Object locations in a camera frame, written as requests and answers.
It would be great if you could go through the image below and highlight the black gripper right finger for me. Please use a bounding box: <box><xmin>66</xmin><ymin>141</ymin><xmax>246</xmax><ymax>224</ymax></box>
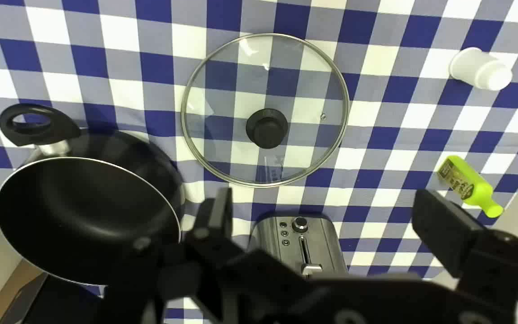
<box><xmin>410</xmin><ymin>186</ymin><xmax>518</xmax><ymax>302</ymax></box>

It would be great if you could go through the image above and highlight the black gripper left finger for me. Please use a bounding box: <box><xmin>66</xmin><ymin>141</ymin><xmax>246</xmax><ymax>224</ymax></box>
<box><xmin>149</xmin><ymin>185</ymin><xmax>255</xmax><ymax>291</ymax></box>

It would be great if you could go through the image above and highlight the glass lid with black knob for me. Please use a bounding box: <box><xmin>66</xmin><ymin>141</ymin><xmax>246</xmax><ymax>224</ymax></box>
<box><xmin>178</xmin><ymin>30</ymin><xmax>352</xmax><ymax>188</ymax></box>

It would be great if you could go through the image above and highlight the lime green small bottle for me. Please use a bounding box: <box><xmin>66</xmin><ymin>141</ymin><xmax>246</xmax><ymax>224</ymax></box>
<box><xmin>437</xmin><ymin>154</ymin><xmax>505</xmax><ymax>221</ymax></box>

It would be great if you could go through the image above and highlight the black silver toaster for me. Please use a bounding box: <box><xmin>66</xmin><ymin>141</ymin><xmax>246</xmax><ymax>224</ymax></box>
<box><xmin>246</xmin><ymin>213</ymin><xmax>349</xmax><ymax>278</ymax></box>

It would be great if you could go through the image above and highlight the white plastic bottle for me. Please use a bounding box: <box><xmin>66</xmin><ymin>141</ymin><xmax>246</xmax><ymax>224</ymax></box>
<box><xmin>448</xmin><ymin>44</ymin><xmax>514</xmax><ymax>93</ymax></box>

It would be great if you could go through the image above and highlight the blue white checkered tablecloth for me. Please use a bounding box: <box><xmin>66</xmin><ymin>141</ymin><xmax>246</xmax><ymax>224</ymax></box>
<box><xmin>0</xmin><ymin>0</ymin><xmax>518</xmax><ymax>324</ymax></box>

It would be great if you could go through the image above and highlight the black pot with loop handle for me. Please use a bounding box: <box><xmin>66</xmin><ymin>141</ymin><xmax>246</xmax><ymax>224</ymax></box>
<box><xmin>0</xmin><ymin>102</ymin><xmax>187</xmax><ymax>285</ymax></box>

